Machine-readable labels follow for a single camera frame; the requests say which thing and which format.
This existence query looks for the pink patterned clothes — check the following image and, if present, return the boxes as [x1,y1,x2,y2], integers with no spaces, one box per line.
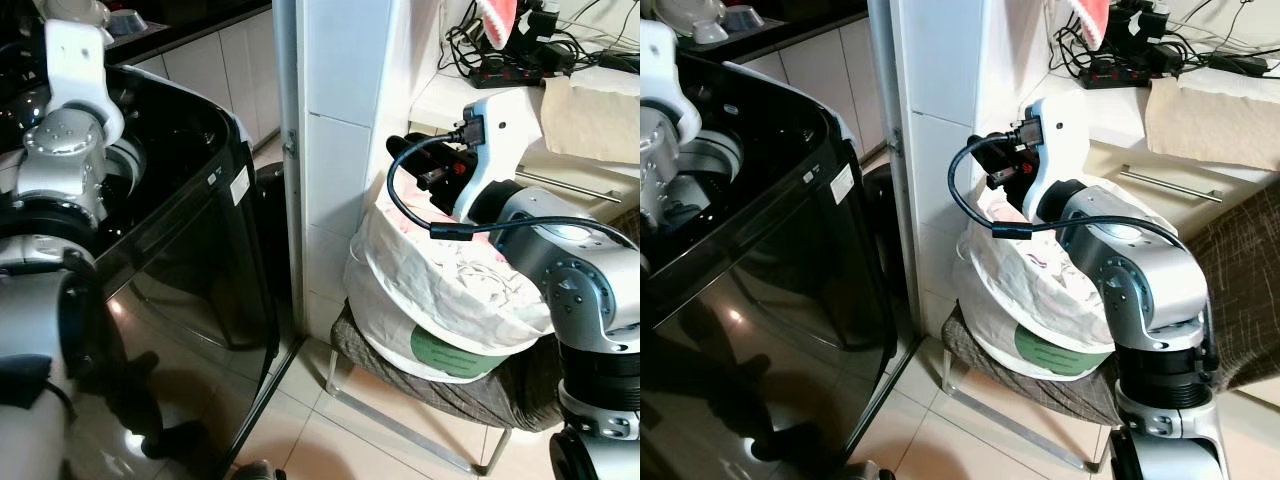
[385,195,536,311]
[985,190,1103,311]

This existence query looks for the black top-load washing machine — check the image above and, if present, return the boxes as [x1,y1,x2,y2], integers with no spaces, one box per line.
[0,62,293,480]
[640,50,901,480]

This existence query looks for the black power strip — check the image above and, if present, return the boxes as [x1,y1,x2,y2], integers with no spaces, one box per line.
[468,54,563,89]
[1074,58,1167,92]

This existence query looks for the red white fabric item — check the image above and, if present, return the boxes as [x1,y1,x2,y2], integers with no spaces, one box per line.
[478,0,522,47]
[1064,0,1112,52]

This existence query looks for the beige cloth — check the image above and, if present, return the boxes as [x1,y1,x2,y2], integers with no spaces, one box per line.
[540,75,641,167]
[1144,76,1280,172]

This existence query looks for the black round bin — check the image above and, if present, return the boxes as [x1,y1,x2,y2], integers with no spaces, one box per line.
[864,163,903,346]
[255,163,298,336]

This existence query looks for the white laundry bag green print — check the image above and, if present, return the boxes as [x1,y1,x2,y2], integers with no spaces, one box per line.
[344,184,557,386]
[950,176,1133,381]

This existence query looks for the black power adapter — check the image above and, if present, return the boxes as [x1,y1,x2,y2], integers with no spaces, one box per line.
[1128,3,1177,55]
[518,0,563,53]

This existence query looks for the metal chair brown cushion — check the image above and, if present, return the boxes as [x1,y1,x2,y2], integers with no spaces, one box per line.
[326,300,563,477]
[938,300,1136,473]

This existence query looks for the brown patterned fabric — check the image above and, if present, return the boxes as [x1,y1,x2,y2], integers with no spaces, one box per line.
[1184,184,1280,393]

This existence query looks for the white rounded appliance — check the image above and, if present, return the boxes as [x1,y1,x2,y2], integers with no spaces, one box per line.
[35,0,113,31]
[660,0,731,47]

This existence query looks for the grey bowl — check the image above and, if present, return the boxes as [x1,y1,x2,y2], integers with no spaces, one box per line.
[100,8,151,41]
[720,4,767,37]

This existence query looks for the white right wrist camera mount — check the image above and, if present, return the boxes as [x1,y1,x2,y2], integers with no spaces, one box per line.
[452,94,547,219]
[1020,97,1093,223]

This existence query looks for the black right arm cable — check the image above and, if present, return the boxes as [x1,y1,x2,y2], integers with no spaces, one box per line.
[947,133,1193,253]
[385,134,641,251]

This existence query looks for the silver drawer handle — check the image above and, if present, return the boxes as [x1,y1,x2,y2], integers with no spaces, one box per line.
[514,169,627,203]
[1119,164,1227,206]

